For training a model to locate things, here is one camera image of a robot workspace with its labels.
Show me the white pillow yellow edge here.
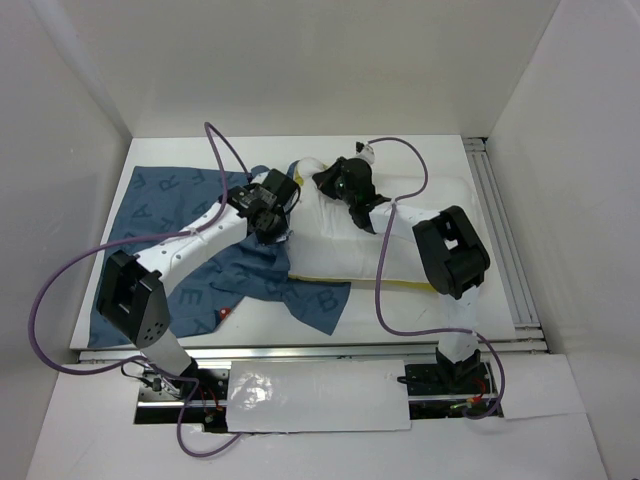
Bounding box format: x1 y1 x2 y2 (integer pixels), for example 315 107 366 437
285 157 479 291

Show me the blue cartoon print pillowcase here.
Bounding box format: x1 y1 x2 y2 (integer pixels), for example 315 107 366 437
88 164 352 349

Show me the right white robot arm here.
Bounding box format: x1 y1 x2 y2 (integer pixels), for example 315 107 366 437
312 137 491 392

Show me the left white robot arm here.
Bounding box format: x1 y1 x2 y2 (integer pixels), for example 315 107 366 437
96 169 300 399

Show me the white cover plate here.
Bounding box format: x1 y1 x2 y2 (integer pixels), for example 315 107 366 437
226 360 411 434

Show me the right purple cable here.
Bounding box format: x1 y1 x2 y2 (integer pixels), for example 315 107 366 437
369 137 506 419

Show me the purple cable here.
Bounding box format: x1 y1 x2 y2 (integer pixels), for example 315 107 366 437
369 137 506 419
27 121 261 459

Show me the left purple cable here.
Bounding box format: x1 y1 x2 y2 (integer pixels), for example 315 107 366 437
27 121 261 459

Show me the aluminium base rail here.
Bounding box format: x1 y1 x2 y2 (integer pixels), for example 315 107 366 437
79 329 550 433

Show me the aluminium side rail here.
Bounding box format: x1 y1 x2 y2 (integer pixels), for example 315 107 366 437
462 137 541 329

